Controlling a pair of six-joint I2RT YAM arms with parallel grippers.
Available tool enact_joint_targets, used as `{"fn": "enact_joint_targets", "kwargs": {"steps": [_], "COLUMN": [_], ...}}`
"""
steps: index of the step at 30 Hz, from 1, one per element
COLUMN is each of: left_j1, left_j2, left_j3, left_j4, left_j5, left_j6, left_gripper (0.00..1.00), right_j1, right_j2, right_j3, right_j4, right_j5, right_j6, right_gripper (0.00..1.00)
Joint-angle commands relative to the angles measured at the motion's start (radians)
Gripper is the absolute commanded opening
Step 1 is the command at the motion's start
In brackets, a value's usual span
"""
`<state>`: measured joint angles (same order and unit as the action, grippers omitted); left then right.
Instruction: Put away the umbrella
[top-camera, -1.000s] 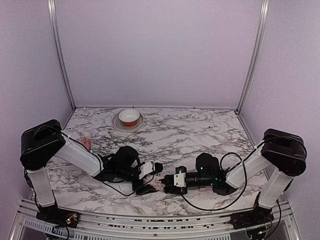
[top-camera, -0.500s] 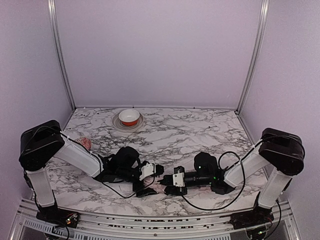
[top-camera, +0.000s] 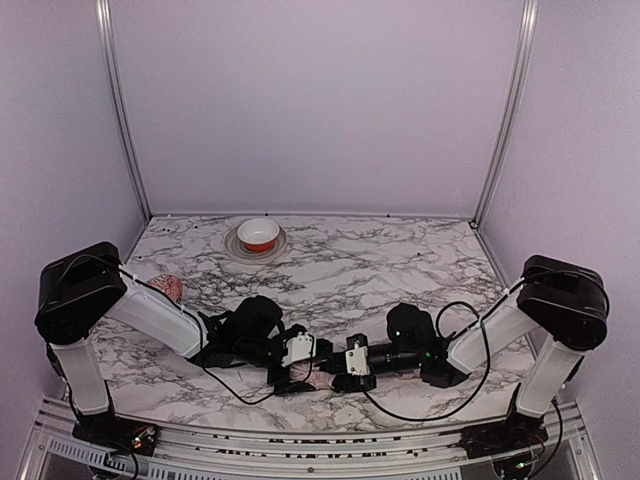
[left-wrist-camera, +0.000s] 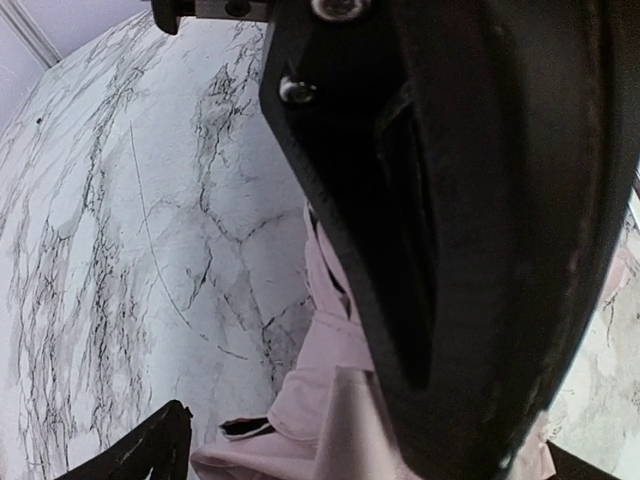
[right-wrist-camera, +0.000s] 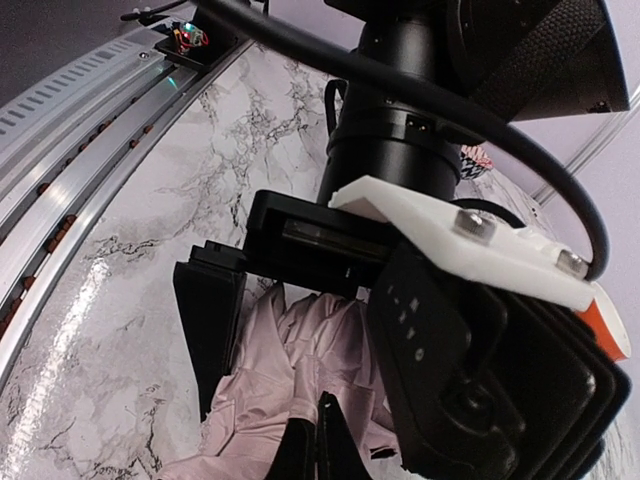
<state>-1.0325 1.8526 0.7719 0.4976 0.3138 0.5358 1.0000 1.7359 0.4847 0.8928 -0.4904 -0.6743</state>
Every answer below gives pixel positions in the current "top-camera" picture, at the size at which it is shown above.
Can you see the red patterned round pouch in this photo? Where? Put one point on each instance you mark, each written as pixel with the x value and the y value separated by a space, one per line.
pixel 168 284

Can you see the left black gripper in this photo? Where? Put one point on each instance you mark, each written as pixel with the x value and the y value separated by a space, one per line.
pixel 276 368

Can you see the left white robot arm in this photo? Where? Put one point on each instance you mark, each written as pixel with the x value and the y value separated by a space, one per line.
pixel 80 290

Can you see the aluminium front rail frame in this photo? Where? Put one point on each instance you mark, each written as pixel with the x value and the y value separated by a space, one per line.
pixel 191 452

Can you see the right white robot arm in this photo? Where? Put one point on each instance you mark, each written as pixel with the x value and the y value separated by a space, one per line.
pixel 568 302

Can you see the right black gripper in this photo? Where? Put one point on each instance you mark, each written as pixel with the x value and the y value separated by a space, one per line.
pixel 360 379

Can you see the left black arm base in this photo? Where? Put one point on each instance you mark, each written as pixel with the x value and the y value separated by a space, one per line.
pixel 131 436

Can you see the aluminium corner post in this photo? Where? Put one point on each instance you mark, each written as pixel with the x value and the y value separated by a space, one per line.
pixel 108 46
pixel 524 47

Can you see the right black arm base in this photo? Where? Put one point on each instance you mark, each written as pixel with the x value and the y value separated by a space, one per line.
pixel 497 438

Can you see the grey round plate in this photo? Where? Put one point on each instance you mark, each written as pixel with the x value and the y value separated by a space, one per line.
pixel 240 254

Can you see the right aluminium corner post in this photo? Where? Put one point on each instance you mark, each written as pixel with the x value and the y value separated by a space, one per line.
pixel 524 47

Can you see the red and white bowl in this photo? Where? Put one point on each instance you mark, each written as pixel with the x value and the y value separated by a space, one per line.
pixel 258 235

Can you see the pink and black umbrella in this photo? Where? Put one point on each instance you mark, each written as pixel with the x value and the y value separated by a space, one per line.
pixel 315 375

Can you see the left aluminium corner post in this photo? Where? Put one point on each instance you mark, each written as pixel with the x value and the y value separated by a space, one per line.
pixel 108 46

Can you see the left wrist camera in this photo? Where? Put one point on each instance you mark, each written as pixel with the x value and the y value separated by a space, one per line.
pixel 305 347

